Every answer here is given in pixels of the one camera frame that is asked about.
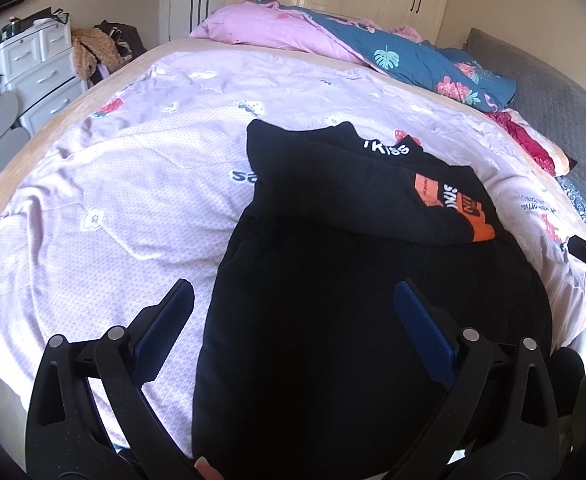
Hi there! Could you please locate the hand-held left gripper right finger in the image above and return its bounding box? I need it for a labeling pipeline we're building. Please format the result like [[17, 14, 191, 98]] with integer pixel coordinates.
[[393, 280, 562, 480]]

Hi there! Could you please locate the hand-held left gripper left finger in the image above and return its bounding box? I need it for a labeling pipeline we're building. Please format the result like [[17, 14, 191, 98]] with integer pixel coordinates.
[[24, 280, 196, 480]]

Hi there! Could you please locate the black long-sleeve shirt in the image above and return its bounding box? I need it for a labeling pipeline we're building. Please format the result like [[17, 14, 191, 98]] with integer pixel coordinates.
[[191, 120, 554, 480]]

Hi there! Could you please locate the person's left hand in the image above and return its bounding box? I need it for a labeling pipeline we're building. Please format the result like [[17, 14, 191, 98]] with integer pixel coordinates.
[[195, 456, 226, 480]]

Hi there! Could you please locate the blue patterned pillow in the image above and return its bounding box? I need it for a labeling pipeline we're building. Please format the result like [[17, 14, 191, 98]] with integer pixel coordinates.
[[555, 175, 586, 241]]

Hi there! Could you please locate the red floral pillow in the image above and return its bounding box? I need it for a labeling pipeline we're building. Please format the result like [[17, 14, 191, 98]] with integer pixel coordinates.
[[485, 109, 578, 177]]

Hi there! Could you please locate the grey quilted headboard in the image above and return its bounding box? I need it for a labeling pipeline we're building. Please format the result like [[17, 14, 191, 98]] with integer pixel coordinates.
[[460, 27, 586, 241]]

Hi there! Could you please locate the lilac printed bedsheet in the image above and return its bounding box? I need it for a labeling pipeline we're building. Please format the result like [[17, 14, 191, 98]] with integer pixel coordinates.
[[0, 40, 586, 466]]

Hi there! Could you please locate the blue floral quilt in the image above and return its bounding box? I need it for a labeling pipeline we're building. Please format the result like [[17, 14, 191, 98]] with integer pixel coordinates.
[[278, 5, 518, 111]]

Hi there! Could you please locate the white drawer cabinet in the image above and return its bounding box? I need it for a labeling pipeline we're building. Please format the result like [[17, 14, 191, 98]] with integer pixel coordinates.
[[0, 17, 88, 136]]

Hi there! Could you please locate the pink quilt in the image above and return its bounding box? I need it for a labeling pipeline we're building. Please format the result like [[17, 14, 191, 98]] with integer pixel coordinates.
[[189, 0, 374, 66]]

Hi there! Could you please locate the white door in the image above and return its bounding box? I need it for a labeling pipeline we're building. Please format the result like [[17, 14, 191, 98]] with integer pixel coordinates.
[[160, 0, 231, 43]]

